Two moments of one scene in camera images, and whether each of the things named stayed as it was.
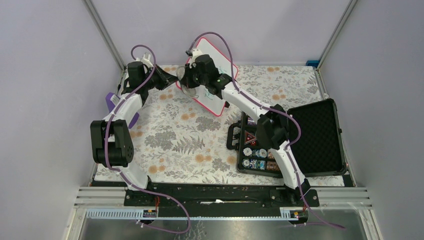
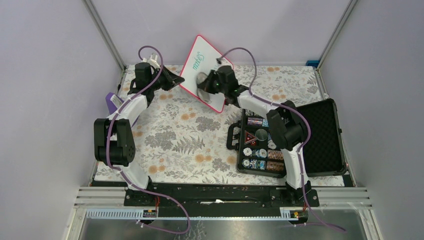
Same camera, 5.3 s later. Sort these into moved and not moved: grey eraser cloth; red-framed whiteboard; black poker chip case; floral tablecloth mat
Moved: grey eraser cloth
Not moved: red-framed whiteboard; floral tablecloth mat; black poker chip case
